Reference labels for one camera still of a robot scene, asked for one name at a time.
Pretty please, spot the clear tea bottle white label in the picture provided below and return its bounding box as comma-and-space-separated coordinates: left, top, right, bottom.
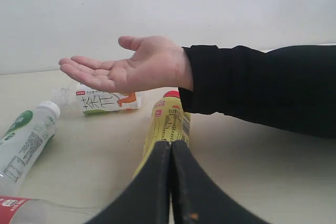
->
51, 81, 143, 114

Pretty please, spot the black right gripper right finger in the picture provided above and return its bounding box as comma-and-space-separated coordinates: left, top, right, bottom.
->
172, 141, 266, 223

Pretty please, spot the yellow juice bottle red cap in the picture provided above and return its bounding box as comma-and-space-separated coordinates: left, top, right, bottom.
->
133, 90, 191, 176

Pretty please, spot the person's open right hand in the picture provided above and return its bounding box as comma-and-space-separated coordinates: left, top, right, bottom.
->
59, 36, 193, 93

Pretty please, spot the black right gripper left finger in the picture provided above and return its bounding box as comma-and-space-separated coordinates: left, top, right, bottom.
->
87, 141, 171, 224

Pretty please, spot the white green yogurt drink bottle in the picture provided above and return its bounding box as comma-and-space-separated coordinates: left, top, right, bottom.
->
1, 101, 60, 196

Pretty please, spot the clear cola bottle red label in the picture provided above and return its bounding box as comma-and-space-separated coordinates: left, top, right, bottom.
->
1, 195, 92, 223

